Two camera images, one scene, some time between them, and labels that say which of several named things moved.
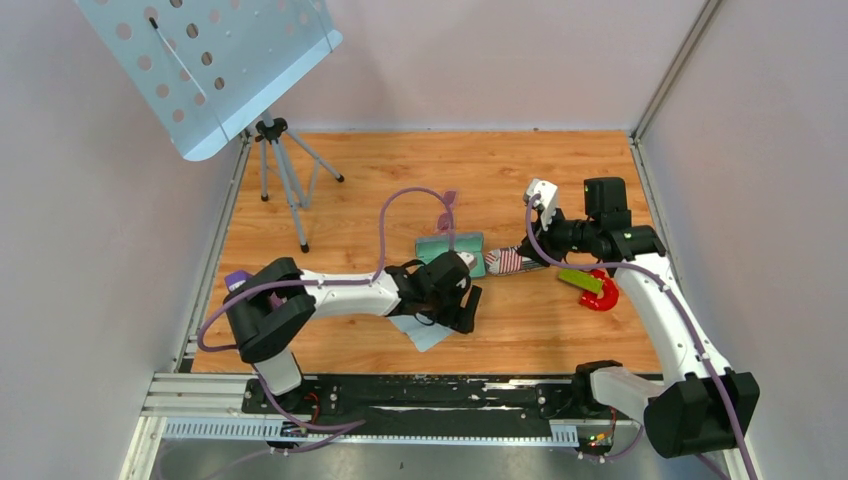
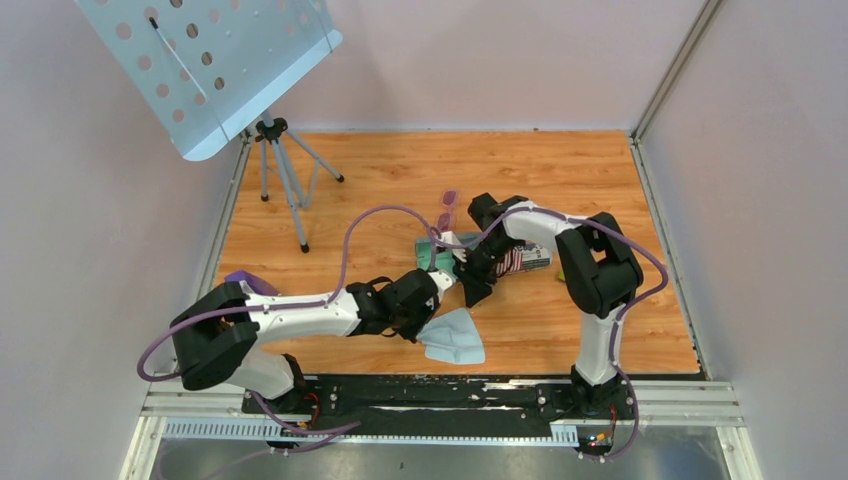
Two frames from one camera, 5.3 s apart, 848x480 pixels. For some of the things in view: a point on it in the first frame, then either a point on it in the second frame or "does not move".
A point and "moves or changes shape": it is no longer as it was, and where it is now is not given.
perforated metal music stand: [209, 71] does not move
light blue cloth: [423, 335] moves or changes shape
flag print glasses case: [507, 261] does not move
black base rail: [427, 405] does not move
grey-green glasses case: [473, 243] does not move
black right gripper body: [562, 236] -> [482, 261]
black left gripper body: [446, 310] -> [408, 325]
